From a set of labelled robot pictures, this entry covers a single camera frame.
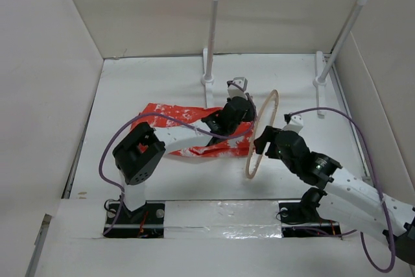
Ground orange white-speckled trousers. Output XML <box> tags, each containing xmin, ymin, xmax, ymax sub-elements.
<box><xmin>130</xmin><ymin>103</ymin><xmax>253</xmax><ymax>158</ymax></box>

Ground wooden clothes hanger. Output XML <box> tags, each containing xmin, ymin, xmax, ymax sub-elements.
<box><xmin>244</xmin><ymin>89</ymin><xmax>279</xmax><ymax>180</ymax></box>

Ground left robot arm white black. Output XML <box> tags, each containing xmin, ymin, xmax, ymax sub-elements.
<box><xmin>113</xmin><ymin>95</ymin><xmax>255</xmax><ymax>223</ymax></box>

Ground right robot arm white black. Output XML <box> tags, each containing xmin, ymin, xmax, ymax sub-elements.
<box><xmin>254</xmin><ymin>126</ymin><xmax>414</xmax><ymax>265</ymax></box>

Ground white clothes rack with metal bar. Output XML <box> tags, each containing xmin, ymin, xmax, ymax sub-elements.
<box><xmin>200</xmin><ymin>0</ymin><xmax>369</xmax><ymax>117</ymax></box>

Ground silver foil tape strip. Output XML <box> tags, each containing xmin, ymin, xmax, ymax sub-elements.
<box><xmin>163</xmin><ymin>200</ymin><xmax>282</xmax><ymax>239</ymax></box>

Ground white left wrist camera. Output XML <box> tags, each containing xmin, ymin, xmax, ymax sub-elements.
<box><xmin>227</xmin><ymin>77</ymin><xmax>248</xmax><ymax>100</ymax></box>

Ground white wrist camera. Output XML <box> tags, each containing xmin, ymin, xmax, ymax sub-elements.
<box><xmin>282</xmin><ymin>114</ymin><xmax>304</xmax><ymax>134</ymax></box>
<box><xmin>227</xmin><ymin>77</ymin><xmax>248</xmax><ymax>100</ymax></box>

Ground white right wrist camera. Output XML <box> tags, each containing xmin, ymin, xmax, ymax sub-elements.
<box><xmin>282</xmin><ymin>114</ymin><xmax>304</xmax><ymax>134</ymax></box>

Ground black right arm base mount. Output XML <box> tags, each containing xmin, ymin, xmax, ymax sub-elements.
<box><xmin>276</xmin><ymin>187</ymin><xmax>341</xmax><ymax>238</ymax></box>

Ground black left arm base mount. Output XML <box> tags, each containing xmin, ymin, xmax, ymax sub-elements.
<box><xmin>103</xmin><ymin>199</ymin><xmax>165</xmax><ymax>239</ymax></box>

